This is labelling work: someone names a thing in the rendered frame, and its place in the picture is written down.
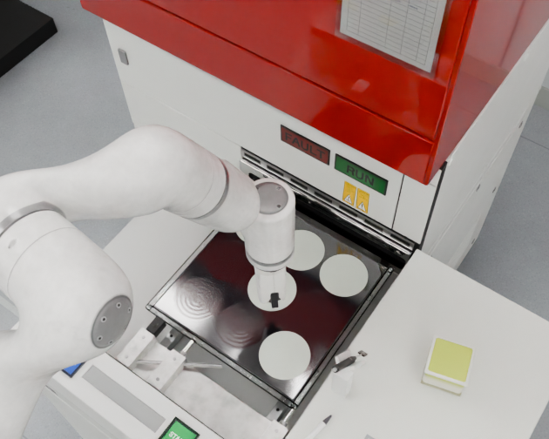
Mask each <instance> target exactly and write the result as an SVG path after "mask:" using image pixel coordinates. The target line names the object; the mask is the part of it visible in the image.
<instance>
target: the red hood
mask: <svg viewBox="0 0 549 439"><path fill-rule="evenodd" d="M80 3H81V6H82V8H83V9H85V10H87V11H89V12H91V13H92V14H94V15H96V16H98V17H101V18H103V19H104V20H106V21H108V22H110V23H112V24H114V25H116V26H118V27H119V28H121V29H123V30H126V31H128V32H130V33H132V34H133V35H135V36H137V37H139V38H141V39H143V40H145V41H147V42H148V43H150V44H153V45H155V46H157V47H159V48H160V49H162V50H164V51H166V52H168V53H170V54H172V55H174V56H175V57H178V58H180V59H182V60H184V61H186V62H188V63H189V64H191V65H193V66H195V67H197V68H199V69H201V70H203V71H205V72H207V73H209V74H211V75H213V76H215V77H216V78H218V79H220V80H222V81H224V82H226V83H228V84H230V85H232V86H234V87H236V88H238V89H240V90H241V91H244V92H245V93H247V94H249V95H251V96H253V97H255V98H258V99H259V100H261V101H263V102H265V103H266V104H268V105H271V106H273V107H274V108H276V109H278V110H280V111H283V112H285V113H287V114H288V115H290V116H291V117H293V118H296V119H298V120H300V121H302V122H303V123H305V124H307V125H310V126H312V127H314V128H315V129H316V130H318V131H320V132H323V133H325V134H327V135H329V136H330V137H332V138H335V139H337V140H339V141H341V142H343V143H344V144H345V145H348V146H350V147H352V148H354V149H356V150H358V151H359V152H362V153H364V154H366V155H368V156H369V157H371V158H373V159H375V160H377V161H379V162H381V163H383V164H385V165H387V166H389V167H391V168H393V169H394V170H396V171H398V172H400V173H402V174H404V175H406V176H408V177H410V178H412V179H414V180H416V181H418V182H419V183H421V184H423V185H425V186H427V185H428V184H429V183H430V182H431V180H432V179H433V178H434V176H435V175H436V173H437V172H438V170H439V169H440V168H441V166H442V165H443V163H444V162H445V160H447V159H448V157H449V156H450V154H451V153H452V151H453V150H454V148H455V147H456V146H457V144H458V143H459V141H460V140H461V138H462V137H463V136H464V135H465V134H466V132H467V131H468V129H469V128H470V127H471V125H472V124H473V122H474V121H475V119H476V118H477V117H478V115H479V114H480V112H481V111H482V110H483V109H484V108H485V106H486V104H487V103H488V102H489V100H490V99H491V97H492V96H493V94H494V93H495V92H496V90H497V89H498V88H499V86H500V85H501V84H502V83H503V81H504V80H505V78H506V77H507V75H508V74H509V73H510V71H511V70H512V68H513V67H514V65H515V64H516V63H517V62H518V61H519V59H520V58H521V56H522V55H523V54H524V52H525V50H526V49H527V48H528V46H529V45H530V44H531V42H532V40H533V39H534V38H535V37H536V36H537V35H538V33H539V31H540V30H541V29H542V27H543V26H544V25H545V23H546V21H547V20H548V19H549V0H80Z"/></svg>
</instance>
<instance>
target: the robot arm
mask: <svg viewBox="0 0 549 439"><path fill-rule="evenodd" d="M162 209H163V210H165V211H168V212H169V213H173V214H176V215H178V216H180V217H182V218H184V219H187V220H191V221H192V222H195V223H198V224H200V225H203V226H206V227H209V228H211V229H213V230H216V231H219V232H223V233H235V232H241V234H242V235H243V237H244V240H245V249H246V256H247V259H248V260H249V262H250V263H251V264H252V265H253V266H254V271H255V278H256V285H257V291H258V296H259V301H260V302H261V303H267V302H270V303H271V305H272V308H275V307H279V306H278V301H279V300H284V299H285V298H286V265H287V264H288V263H289V262H290V261H291V260H292V259H293V257H294V253H295V195H294V193H293V191H292V189H291V188H290V187H289V186H288V185H287V184H286V183H284V182H282V181H280V180H278V179H271V178H268V179H258V180H256V181H253V180H252V179H250V178H249V177H248V176H247V175H246V174H245V173H244V172H242V171H241V170H239V169H238V168H237V167H235V166H234V165H232V164H231V163H230V162H228V161H227V160H225V159H220V158H219V157H217V156H216V155H214V154H213V153H211V152H210V151H208V150H207V149H206V148H204V147H203V146H201V145H199V144H197V143H196V142H194V141H193V140H191V139H190V138H188V137H187V136H185V135H183V134H182V133H180V132H178V131H175V130H174V129H172V128H170V127H167V126H163V125H143V126H140V127H137V128H135V129H132V130H130V131H129V132H127V133H125V134H124V135H122V136H121V137H119V138H117V139H116V140H114V141H113V142H111V143H110V144H109V145H107V146H106V147H104V148H103V149H101V150H99V151H98V152H95V153H93V154H92V155H90V156H88V157H85V158H83V159H80V160H77V161H74V162H71V163H69V164H66V165H59V166H54V167H49V168H41V169H33V170H25V171H20V172H12V173H8V174H5V175H3V176H1V177H0V290H1V291H2V292H3V293H4V294H5V295H6V296H7V297H8V298H9V299H11V300H12V301H13V302H14V304H15V305H16V307H17V311H18V314H19V326H18V329H12V330H2V331H0V439H22V438H23V435H24V431H25V428H26V426H27V424H28V421H29V420H30V418H31V414H32V412H33V410H34V408H35V406H36V404H37V401H38V399H39V397H40V395H41V394H42V392H43V390H44V387H45V386H46V384H47V383H48V381H49V380H50V379H51V378H52V376H54V375H55V374H56V373H57V372H58V371H60V370H62V369H64V368H68V367H70V366H73V365H76V364H79V363H81V362H84V361H89V360H91V359H93V358H96V357H98V356H100V355H102V354H104V353H105V352H107V351H108V350H109V349H110V348H112V347H113V346H114V345H115V344H116V343H117V342H118V341H119V339H120V338H121V337H122V335H123V334H124V332H125V331H126V329H127V327H128V325H129V322H130V320H131V318H132V310H133V293H132V287H131V283H130V281H129V280H128V278H127V276H126V275H125V273H124V271H123V270H122V269H121V268H120V266H119V265H118V264H117V263H116V262H115V261H114V260H113V259H112V258H111V257H110V256H109V255H108V254H107V253H105V252H104V251H103V250H102V249H101V248H100V247H99V246H97V245H96V244H95V243H94V242H93V241H92V240H90V239H89V238H88V237H87V236H86V235H85V234H83V233H82V232H81V231H80V230H78V229H77V228H76V227H75V226H74V225H73V224H72V222H76V221H80V220H114V219H124V218H134V217H140V216H146V215H149V214H152V213H156V212H158V211H160V210H162Z"/></svg>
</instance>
